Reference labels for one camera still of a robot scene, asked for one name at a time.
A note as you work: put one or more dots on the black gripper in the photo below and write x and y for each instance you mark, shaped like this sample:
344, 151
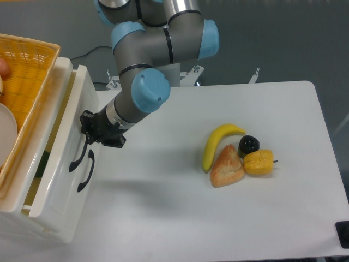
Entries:
98, 128

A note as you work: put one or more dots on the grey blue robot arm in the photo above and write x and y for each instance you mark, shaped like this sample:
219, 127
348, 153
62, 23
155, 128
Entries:
146, 35

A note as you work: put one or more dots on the white drawer cabinet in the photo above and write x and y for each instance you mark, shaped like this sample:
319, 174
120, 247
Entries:
46, 122

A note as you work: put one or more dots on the green bell pepper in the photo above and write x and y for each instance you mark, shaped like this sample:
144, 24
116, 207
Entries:
42, 164

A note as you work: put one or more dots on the white plate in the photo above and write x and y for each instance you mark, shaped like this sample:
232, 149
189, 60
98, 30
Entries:
8, 133

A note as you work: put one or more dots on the yellow woven basket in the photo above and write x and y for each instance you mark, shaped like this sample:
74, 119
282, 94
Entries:
31, 62

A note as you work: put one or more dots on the pale onion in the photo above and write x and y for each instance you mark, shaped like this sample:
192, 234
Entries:
1, 86

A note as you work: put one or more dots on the red apple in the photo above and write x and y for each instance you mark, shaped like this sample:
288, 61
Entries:
5, 69

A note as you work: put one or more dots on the yellow banana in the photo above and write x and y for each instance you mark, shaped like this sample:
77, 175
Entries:
214, 139

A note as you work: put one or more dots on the toy bread croissant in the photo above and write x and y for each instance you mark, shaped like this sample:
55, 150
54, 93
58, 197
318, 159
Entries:
227, 169

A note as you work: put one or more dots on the black toy berry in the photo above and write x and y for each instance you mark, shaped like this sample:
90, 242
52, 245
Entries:
248, 144

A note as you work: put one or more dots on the yellow bell pepper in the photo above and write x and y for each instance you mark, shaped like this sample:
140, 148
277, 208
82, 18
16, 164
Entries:
260, 162

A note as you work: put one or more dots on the black corner device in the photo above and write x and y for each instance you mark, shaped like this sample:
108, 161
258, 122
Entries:
342, 229

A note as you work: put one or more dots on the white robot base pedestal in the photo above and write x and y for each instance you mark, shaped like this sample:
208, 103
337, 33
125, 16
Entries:
173, 73

